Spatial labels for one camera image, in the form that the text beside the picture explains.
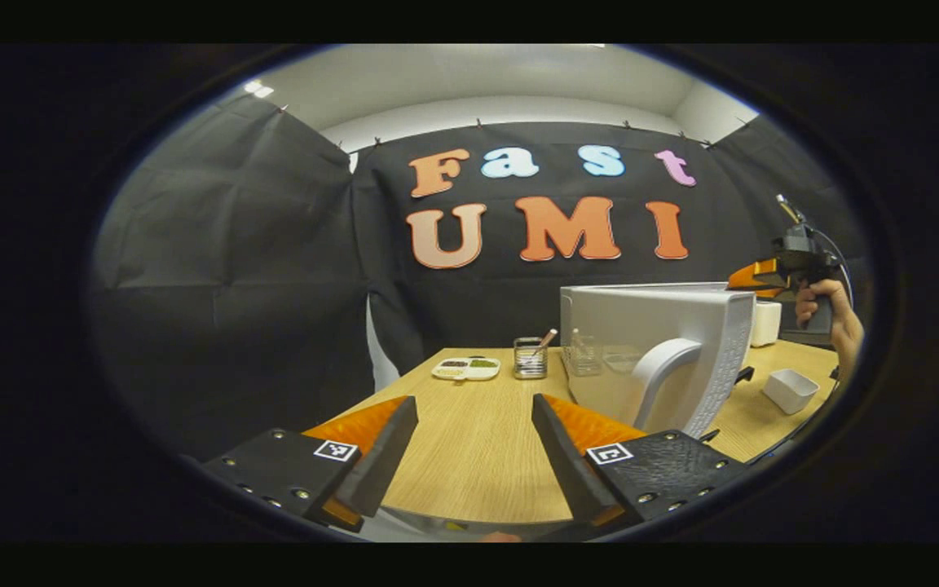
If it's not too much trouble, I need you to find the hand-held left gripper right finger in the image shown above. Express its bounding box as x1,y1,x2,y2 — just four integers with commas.
531,394,752,528

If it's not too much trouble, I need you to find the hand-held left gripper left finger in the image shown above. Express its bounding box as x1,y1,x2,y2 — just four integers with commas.
201,395,420,532

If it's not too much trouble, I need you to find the white microwave oven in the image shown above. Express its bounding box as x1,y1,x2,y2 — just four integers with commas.
559,282,757,443

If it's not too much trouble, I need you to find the white divided food plate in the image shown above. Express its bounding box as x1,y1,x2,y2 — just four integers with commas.
431,356,502,382

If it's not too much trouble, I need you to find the glass utensil holder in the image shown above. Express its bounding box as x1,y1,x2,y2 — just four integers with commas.
513,336,549,381

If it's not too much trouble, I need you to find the white rectangular dish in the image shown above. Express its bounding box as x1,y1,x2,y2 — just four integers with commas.
762,369,820,416

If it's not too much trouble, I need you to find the black backdrop cloth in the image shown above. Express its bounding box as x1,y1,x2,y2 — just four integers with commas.
88,94,874,457

